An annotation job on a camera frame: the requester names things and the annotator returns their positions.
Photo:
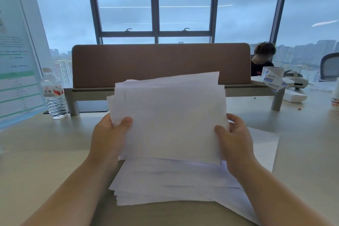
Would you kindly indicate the person's right hand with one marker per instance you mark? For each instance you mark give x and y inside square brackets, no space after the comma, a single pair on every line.
[239,146]

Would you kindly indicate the person's left hand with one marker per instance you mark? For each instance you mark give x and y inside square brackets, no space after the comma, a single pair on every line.
[106,141]

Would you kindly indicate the person's right thumb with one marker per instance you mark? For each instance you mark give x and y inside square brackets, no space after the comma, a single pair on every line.
[220,135]

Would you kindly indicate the person's left thumb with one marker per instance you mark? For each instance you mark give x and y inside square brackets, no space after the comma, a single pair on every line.
[124,125]

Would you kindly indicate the sheaf of white paper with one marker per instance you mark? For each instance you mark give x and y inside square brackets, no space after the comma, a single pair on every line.
[169,117]

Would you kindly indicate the person's right forearm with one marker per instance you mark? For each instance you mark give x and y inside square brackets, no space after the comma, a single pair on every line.
[270,194]

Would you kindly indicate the person's left forearm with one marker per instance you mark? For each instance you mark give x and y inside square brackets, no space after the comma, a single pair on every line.
[71,191]

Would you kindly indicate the pile of white paper sheets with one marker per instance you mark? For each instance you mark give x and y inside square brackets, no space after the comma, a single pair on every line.
[185,180]

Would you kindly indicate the brown desk divider panel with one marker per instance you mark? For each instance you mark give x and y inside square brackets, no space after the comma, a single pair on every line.
[161,65]

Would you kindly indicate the clear plastic water bottle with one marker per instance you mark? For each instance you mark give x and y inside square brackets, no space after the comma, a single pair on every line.
[54,93]

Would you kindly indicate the white and blue carton box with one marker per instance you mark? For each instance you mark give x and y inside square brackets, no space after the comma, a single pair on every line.
[274,80]

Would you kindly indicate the flat white box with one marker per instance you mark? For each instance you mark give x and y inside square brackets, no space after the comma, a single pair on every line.
[295,96]

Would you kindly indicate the white headset device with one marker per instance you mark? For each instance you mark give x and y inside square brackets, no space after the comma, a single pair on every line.
[295,80]

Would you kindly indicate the mesh office chair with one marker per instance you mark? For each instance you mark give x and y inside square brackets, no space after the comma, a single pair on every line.
[329,67]

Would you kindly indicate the blue standing poster banner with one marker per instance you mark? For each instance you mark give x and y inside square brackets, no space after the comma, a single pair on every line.
[16,53]

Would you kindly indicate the grey window frame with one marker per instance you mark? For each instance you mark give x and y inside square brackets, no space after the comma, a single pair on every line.
[159,6]

